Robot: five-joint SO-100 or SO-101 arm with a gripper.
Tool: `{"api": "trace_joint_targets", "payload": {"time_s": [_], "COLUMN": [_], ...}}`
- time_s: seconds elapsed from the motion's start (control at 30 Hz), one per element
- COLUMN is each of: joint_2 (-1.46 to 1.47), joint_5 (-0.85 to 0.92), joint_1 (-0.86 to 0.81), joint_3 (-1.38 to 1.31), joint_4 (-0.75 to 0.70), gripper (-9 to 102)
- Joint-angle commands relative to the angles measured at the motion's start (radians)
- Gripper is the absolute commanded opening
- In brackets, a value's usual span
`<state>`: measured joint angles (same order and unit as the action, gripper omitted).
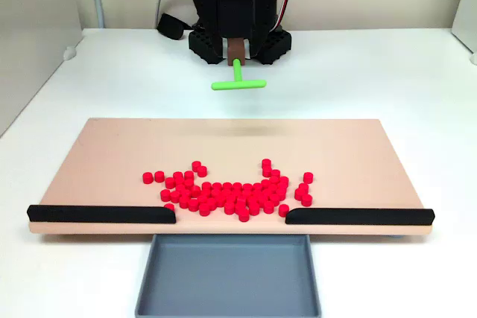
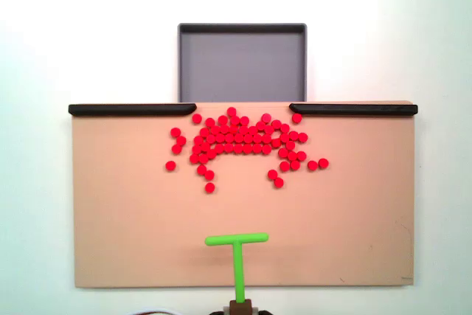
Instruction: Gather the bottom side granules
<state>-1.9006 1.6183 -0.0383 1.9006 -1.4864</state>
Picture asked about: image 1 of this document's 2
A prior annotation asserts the green T-shaped pusher tool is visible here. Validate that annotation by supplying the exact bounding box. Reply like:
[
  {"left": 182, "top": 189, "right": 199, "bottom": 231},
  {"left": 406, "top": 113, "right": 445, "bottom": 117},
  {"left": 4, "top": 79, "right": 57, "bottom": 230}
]
[{"left": 211, "top": 37, "right": 268, "bottom": 92}]

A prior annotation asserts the white partition board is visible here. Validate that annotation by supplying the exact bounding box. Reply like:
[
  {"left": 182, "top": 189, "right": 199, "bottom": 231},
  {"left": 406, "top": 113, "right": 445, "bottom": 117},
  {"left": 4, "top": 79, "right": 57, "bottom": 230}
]
[
  {"left": 0, "top": 0, "right": 83, "bottom": 137},
  {"left": 450, "top": 0, "right": 477, "bottom": 54}
]

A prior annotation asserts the pink flat board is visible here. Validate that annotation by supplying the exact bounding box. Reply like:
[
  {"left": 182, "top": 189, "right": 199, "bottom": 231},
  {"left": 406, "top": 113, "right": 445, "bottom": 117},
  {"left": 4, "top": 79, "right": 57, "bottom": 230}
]
[{"left": 28, "top": 117, "right": 433, "bottom": 239}]

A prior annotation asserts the grey shallow tray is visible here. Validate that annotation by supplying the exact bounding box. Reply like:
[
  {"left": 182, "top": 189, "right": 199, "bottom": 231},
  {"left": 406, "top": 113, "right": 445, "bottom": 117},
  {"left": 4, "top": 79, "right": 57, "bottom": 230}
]
[{"left": 134, "top": 234, "right": 323, "bottom": 318}]

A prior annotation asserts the thin white cable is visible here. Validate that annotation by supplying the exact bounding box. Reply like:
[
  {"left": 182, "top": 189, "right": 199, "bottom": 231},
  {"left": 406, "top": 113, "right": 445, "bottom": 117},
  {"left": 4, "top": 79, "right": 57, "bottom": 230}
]
[{"left": 154, "top": 0, "right": 184, "bottom": 31}]

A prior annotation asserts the black guide rail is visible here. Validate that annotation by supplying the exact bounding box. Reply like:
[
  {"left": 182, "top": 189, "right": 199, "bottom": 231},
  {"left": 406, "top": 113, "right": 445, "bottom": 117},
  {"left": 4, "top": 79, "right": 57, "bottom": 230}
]
[
  {"left": 26, "top": 204, "right": 177, "bottom": 225},
  {"left": 285, "top": 207, "right": 436, "bottom": 226}
]

